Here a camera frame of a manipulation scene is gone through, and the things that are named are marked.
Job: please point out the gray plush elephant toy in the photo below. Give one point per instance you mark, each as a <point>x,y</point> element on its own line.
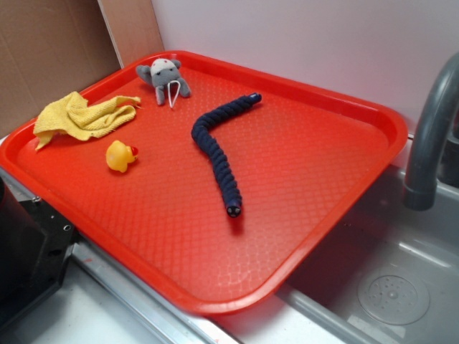
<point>165,78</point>

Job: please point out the red plastic tray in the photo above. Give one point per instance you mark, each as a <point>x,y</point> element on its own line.
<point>301,157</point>

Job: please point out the yellow cloth rag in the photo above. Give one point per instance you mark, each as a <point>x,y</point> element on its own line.
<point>73,116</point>

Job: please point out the brown cardboard panel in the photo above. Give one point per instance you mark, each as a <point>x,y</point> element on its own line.
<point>51,48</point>

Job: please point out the yellow rubber duck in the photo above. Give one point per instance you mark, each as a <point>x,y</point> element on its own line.
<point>119,155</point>

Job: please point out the dark blue rope toy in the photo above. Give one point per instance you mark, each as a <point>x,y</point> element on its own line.
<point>200,133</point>

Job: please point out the gray plastic sink basin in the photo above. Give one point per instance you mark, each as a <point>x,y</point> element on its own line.
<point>384,274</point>

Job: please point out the gray faucet spout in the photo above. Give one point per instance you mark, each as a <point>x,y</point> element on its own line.
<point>434,153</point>

